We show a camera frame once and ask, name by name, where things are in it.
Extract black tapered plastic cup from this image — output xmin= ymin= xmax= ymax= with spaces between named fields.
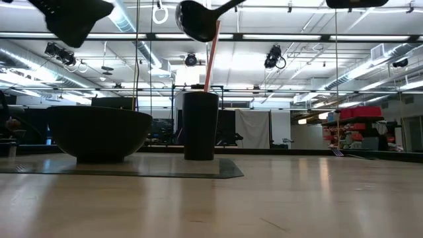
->
xmin=182 ymin=91 xmax=220 ymax=161

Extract black ceiling spotlight pair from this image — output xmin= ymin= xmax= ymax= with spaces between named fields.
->
xmin=44 ymin=42 xmax=77 ymax=67

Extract black overhead frame beam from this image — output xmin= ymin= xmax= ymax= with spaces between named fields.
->
xmin=0 ymin=31 xmax=423 ymax=43

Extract large red storage bin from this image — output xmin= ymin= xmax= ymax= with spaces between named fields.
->
xmin=339 ymin=106 xmax=383 ymax=120

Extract black table edge rail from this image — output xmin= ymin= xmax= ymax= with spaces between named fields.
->
xmin=0 ymin=144 xmax=423 ymax=163

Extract black metal stand frame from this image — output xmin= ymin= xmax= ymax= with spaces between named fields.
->
xmin=170 ymin=84 xmax=225 ymax=147

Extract dark grey table mat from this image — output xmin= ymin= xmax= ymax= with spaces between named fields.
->
xmin=0 ymin=157 xmax=245 ymax=180

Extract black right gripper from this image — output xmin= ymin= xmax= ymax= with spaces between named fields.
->
xmin=325 ymin=0 xmax=390 ymax=9

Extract black ceiling camera with cable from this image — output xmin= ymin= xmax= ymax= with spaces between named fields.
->
xmin=264 ymin=44 xmax=288 ymax=71

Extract black computer monitor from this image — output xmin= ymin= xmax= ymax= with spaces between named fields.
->
xmin=150 ymin=118 xmax=174 ymax=140

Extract red drinking straw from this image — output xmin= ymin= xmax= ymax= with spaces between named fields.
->
xmin=203 ymin=20 xmax=222 ymax=93

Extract black and yellow hanging cable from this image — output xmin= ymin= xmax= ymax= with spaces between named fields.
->
xmin=132 ymin=0 xmax=141 ymax=112

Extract black monitor box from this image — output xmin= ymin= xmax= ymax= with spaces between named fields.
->
xmin=91 ymin=97 xmax=137 ymax=111

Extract white hanging ring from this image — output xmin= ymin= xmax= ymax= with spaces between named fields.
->
xmin=152 ymin=4 xmax=170 ymax=25

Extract yellow hanging rope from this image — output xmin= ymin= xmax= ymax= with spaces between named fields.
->
xmin=334 ymin=8 xmax=341 ymax=149

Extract silver ventilation duct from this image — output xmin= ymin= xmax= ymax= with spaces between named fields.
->
xmin=107 ymin=0 xmax=163 ymax=69

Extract black plastic serving spoon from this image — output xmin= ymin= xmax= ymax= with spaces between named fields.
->
xmin=174 ymin=0 xmax=247 ymax=43

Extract white hanging cloth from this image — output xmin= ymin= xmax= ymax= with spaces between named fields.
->
xmin=235 ymin=109 xmax=272 ymax=149

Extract black round bowl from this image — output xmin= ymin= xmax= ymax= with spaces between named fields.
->
xmin=46 ymin=105 xmax=153 ymax=165

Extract shelf rack with bins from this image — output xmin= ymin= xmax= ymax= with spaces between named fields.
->
xmin=321 ymin=105 xmax=397 ymax=152

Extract black round ceiling camera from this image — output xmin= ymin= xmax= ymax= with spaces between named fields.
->
xmin=184 ymin=52 xmax=198 ymax=67

